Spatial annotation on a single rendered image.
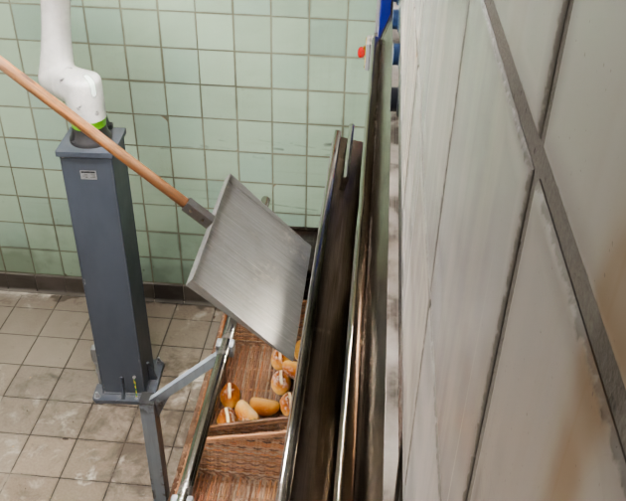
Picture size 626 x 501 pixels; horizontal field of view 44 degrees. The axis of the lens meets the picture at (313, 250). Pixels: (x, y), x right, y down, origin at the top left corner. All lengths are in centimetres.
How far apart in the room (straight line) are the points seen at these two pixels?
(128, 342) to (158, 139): 91
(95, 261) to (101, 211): 24
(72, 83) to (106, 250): 66
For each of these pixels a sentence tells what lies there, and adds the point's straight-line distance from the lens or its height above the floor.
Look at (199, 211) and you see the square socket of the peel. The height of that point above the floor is 134.
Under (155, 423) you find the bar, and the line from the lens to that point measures 220.
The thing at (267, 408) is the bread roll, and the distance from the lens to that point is 255.
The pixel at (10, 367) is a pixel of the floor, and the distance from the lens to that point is 383.
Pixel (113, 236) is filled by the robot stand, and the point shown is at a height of 85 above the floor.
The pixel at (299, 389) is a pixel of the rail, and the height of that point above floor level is 144.
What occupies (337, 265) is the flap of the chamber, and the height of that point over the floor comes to 141.
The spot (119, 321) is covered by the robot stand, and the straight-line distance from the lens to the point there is 326.
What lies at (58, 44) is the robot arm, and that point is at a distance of 290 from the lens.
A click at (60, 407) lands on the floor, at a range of 357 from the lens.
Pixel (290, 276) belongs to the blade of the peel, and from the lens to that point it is 233.
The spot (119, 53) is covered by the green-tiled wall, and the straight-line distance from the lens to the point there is 344.
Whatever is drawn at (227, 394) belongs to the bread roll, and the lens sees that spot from 259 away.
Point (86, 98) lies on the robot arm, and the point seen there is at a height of 138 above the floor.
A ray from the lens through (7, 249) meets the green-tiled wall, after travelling 417.
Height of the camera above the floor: 247
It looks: 35 degrees down
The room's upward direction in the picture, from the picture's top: 1 degrees clockwise
